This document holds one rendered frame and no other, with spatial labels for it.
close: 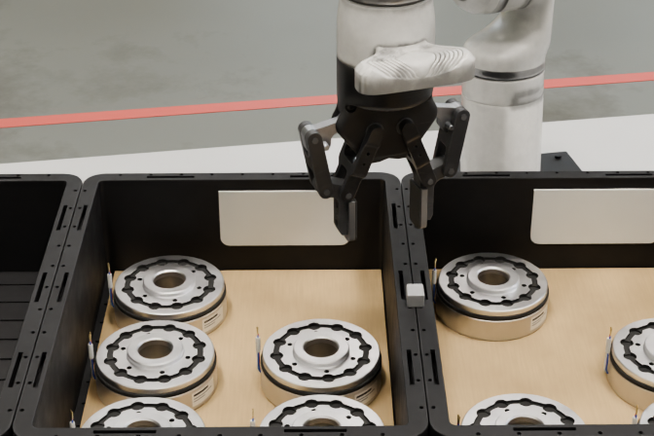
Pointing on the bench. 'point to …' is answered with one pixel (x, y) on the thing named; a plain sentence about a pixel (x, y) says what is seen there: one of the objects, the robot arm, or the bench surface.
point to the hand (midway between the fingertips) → (383, 214)
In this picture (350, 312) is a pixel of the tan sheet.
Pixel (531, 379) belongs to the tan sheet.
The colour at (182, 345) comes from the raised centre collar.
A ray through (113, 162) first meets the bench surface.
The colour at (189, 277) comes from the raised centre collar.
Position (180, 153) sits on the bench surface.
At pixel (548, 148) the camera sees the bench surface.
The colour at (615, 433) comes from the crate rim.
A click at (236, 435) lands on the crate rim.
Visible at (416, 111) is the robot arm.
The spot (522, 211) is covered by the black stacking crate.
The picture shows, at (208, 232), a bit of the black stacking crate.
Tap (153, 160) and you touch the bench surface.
